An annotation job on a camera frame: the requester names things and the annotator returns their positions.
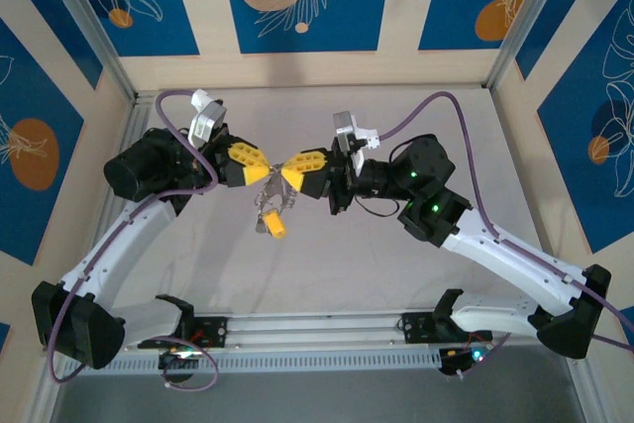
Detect metal keyring plate with rings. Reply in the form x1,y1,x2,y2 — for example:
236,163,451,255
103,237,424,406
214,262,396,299
252,167,299,219

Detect key with yellow tag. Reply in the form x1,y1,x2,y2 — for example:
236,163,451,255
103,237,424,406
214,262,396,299
255,209,288,240

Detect circuit board with LEDs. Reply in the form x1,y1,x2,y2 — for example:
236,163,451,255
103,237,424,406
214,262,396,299
438,343,496,378
158,347,200,373

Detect aluminium table side rail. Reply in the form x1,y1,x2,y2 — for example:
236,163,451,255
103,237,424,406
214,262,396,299
27,93,154,423
562,343,603,423

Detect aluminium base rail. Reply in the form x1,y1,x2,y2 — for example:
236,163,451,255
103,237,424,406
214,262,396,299
197,311,437,347

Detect aluminium frame post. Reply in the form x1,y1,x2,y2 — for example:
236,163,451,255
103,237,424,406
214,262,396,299
35,0,139,103
483,0,572,92

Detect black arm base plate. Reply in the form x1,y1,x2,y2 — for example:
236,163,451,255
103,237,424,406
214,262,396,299
138,315,230,350
399,311,496,345

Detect white slotted cable duct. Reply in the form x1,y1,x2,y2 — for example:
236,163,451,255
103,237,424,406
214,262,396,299
106,346,447,374

